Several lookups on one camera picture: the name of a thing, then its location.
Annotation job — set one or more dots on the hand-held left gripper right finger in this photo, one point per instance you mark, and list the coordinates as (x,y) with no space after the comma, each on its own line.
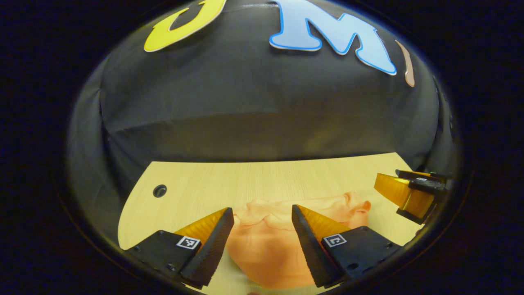
(309,246)

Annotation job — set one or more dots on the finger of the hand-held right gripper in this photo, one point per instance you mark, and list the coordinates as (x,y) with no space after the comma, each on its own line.
(403,194)

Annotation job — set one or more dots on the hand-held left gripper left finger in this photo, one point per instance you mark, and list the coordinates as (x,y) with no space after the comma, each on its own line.
(213,250)

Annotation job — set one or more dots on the orange polo T-shirt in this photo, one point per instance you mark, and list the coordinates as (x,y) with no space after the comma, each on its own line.
(266,246)

